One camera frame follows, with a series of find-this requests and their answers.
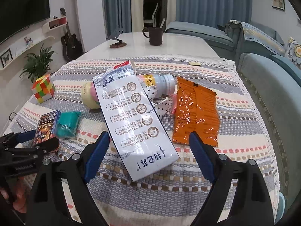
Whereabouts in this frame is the black television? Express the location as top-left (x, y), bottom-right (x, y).
top-left (0, 0), bottom-right (51, 44)

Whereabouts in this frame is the framed butterfly picture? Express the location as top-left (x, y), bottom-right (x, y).
top-left (0, 49), bottom-right (13, 68)

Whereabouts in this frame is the blue sofa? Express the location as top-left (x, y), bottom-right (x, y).
top-left (165, 19), bottom-right (301, 63)

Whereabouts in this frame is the long white printed carton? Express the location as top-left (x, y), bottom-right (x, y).
top-left (92, 60), bottom-right (180, 182)

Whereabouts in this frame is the teal plastic bag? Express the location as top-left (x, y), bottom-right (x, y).
top-left (56, 111), bottom-right (81, 139)

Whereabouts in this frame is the blue armchair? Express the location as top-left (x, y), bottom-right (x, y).
top-left (237, 52), bottom-right (301, 217)

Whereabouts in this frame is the white bottle with yellow label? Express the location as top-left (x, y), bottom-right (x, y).
top-left (138, 74), bottom-right (177, 99)

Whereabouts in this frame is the white curved wall shelf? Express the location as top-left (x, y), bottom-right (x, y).
top-left (0, 36), bottom-right (55, 71)

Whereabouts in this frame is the colourful puzzle cube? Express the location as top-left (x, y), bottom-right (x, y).
top-left (31, 73), bottom-right (56, 104)

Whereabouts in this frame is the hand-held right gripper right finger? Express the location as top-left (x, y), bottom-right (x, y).
top-left (189, 131), bottom-right (275, 226)

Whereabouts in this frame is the green potted plant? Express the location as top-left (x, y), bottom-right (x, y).
top-left (20, 44), bottom-right (57, 84)

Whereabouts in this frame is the blue curtain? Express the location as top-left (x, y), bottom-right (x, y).
top-left (103, 0), bottom-right (132, 33)
top-left (176, 0), bottom-right (253, 23)

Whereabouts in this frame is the white red wall shelf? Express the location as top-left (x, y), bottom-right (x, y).
top-left (42, 16), bottom-right (68, 33)

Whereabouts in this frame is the dark brown mug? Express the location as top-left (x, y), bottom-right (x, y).
top-left (142, 27), bottom-right (164, 46)

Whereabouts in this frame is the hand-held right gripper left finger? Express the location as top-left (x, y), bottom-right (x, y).
top-left (25, 131), bottom-right (111, 226)

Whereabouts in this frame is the floral cushion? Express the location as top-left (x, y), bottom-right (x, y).
top-left (284, 37), bottom-right (301, 70)

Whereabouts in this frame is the pink plastic wrapper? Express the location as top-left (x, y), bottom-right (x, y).
top-left (170, 94), bottom-right (179, 115)

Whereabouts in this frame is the striped woven tablecloth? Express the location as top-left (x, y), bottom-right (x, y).
top-left (3, 54), bottom-right (283, 226)

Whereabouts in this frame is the person's left hand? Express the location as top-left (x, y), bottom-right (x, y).
top-left (0, 182), bottom-right (28, 215)

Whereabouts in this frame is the black tablet stand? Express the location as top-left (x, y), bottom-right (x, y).
top-left (105, 28), bottom-right (127, 49)

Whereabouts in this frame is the white polka dot wrapper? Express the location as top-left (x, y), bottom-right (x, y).
top-left (146, 86), bottom-right (174, 121)

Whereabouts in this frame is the pastel yellow pink cup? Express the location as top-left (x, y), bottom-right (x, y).
top-left (81, 80), bottom-right (101, 110)

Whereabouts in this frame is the orange foil packet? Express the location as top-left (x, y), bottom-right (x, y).
top-left (172, 76), bottom-right (221, 147)

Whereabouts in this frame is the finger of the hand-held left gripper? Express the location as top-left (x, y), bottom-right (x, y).
top-left (0, 129), bottom-right (36, 149)
top-left (5, 137), bottom-right (60, 161)

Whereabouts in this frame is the black acoustic guitar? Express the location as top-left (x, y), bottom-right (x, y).
top-left (59, 8), bottom-right (83, 61)

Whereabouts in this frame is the dark printed card box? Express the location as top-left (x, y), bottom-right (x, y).
top-left (32, 110), bottom-right (62, 154)

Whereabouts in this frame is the white standing air conditioner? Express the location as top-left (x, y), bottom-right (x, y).
top-left (76, 0), bottom-right (109, 53)

